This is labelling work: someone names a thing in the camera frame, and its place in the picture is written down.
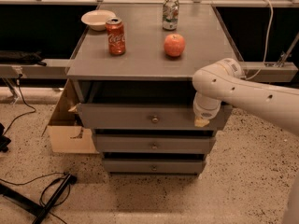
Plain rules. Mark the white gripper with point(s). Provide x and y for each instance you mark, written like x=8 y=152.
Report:
x=206 y=113

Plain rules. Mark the grey top drawer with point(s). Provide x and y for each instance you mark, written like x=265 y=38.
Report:
x=146 y=117

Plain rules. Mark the grey drawer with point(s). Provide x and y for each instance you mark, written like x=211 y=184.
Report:
x=146 y=117
x=153 y=144
x=188 y=167

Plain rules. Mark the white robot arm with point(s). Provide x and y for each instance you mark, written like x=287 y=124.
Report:
x=226 y=81

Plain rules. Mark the grey drawer cabinet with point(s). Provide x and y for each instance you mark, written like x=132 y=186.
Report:
x=144 y=75

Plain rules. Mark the grey middle drawer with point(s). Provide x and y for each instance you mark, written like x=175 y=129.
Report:
x=153 y=144

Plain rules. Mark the grey bottom drawer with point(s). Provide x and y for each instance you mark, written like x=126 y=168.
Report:
x=188 y=167

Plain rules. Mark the red apple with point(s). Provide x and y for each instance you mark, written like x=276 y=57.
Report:
x=174 y=45

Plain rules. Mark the red cola can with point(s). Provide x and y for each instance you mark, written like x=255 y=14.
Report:
x=115 y=36

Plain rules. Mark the cardboard box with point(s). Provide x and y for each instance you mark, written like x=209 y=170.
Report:
x=66 y=131

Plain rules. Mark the white bowl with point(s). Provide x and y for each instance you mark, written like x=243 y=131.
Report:
x=97 y=19

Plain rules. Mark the black bag on rail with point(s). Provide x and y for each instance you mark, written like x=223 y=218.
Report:
x=21 y=57

